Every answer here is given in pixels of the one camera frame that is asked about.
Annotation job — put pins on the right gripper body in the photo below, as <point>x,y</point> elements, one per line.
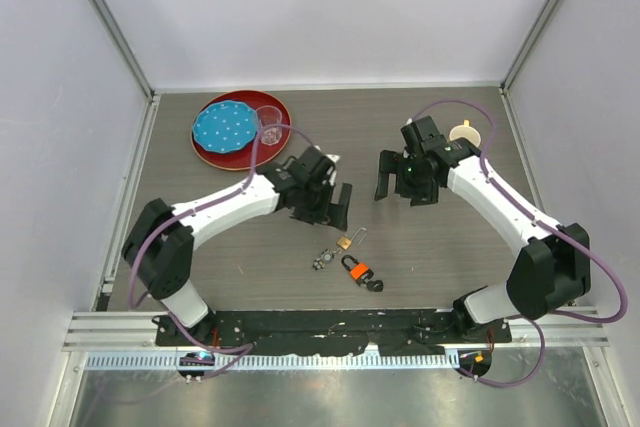
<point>408,172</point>

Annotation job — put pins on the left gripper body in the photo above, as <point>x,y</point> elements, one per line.
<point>323,190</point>

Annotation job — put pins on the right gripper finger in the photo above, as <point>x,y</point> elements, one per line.
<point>387,165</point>
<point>425,194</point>

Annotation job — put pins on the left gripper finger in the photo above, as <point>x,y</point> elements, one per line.
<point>310,210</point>
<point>338,212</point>

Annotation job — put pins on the small brass padlock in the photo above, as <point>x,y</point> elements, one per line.
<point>346,242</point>

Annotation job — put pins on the panda keychain with keys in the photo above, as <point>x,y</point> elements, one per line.
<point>325,258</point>

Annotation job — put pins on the orange black padlock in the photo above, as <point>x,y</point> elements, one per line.
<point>359,272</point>

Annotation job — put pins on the black keys of orange padlock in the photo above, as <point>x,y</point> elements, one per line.
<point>375,286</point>

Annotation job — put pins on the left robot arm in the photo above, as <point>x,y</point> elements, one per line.
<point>160,246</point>

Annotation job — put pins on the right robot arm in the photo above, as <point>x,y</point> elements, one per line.
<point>551,265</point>

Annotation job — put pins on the beige mug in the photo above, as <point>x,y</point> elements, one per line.
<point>466,131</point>

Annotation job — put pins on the red round tray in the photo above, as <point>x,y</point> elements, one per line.
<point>240,160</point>

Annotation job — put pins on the clear plastic cup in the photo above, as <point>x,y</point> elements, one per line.
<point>269,119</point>

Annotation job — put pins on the blue dotted plate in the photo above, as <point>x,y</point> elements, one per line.
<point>225,127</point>

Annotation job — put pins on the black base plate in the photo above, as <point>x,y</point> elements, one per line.
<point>338,333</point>

